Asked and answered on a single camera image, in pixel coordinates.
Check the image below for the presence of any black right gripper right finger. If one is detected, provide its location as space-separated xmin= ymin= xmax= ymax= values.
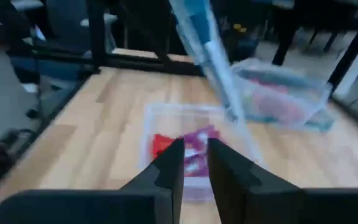
xmin=207 ymin=138 xmax=301 ymax=224

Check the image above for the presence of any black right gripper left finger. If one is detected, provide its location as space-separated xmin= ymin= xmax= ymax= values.
xmin=121 ymin=138 xmax=185 ymax=224

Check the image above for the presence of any red Skittles candy pack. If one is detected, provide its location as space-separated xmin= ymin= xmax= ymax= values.
xmin=152 ymin=133 xmax=181 ymax=160

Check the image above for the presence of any purple candy pack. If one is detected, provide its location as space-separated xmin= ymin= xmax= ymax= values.
xmin=180 ymin=125 xmax=223 ymax=179

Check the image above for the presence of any small clear plastic container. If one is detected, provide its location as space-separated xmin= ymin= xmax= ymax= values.
xmin=139 ymin=103 xmax=262 ymax=202

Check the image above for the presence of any large clear plastic container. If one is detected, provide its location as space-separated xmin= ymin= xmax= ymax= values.
xmin=231 ymin=58 xmax=334 ymax=130

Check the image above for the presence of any clear container with blue rim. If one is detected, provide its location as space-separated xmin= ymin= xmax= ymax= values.
xmin=168 ymin=0 xmax=246 ymax=123

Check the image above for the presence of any grey desk with black legs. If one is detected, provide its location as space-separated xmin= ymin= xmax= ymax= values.
xmin=268 ymin=0 xmax=358 ymax=68

